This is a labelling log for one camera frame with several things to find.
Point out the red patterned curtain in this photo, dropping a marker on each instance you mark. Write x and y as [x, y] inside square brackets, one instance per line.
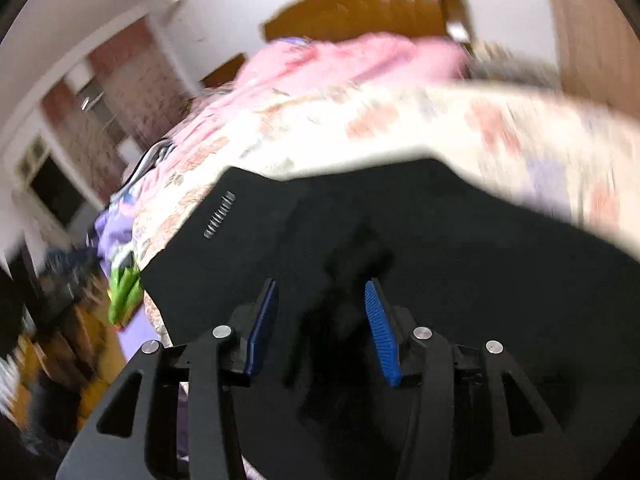
[110, 125]

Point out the grey white garment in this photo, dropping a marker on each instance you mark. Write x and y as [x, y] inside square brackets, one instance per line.
[150, 157]

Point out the bedside table with floral cover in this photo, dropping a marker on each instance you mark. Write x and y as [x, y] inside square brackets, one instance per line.
[515, 70]

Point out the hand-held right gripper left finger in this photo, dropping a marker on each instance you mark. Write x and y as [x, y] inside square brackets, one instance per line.
[262, 325]

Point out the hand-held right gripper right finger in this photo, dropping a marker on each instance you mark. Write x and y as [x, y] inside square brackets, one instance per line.
[382, 335]

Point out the pink quilt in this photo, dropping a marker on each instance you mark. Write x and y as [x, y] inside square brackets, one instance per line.
[325, 70]

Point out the black pants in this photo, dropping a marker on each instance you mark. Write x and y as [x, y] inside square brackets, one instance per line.
[450, 240]

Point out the light wooden wardrobe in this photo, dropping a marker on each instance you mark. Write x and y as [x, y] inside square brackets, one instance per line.
[595, 25]

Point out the purple cloth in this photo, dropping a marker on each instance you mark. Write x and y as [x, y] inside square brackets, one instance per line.
[107, 230]

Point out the bed with floral sheet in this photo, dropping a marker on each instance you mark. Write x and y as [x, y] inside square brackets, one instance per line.
[400, 125]

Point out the small wooden nightstand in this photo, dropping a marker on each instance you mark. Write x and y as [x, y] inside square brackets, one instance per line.
[225, 70]

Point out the green fabric item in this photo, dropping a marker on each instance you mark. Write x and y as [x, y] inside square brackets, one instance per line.
[125, 295]

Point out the wooden headboard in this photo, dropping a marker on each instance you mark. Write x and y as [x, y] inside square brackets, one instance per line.
[360, 5]

